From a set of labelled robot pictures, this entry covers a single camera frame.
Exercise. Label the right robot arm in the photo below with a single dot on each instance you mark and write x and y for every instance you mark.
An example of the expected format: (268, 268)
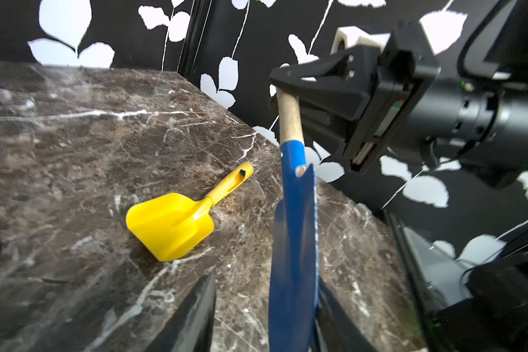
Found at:
(481, 123)

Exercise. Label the yellow tool wooden tip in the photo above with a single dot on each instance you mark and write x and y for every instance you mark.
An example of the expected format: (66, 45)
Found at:
(172, 225)

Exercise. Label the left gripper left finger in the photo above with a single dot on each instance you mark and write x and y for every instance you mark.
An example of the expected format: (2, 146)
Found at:
(191, 326)

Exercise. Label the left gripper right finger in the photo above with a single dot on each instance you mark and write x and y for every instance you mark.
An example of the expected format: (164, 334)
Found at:
(336, 331)

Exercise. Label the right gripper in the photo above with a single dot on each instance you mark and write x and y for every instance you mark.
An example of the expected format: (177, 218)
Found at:
(363, 94)

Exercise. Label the blue trowel yellow handle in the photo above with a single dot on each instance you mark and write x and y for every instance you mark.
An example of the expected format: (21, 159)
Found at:
(293, 295)

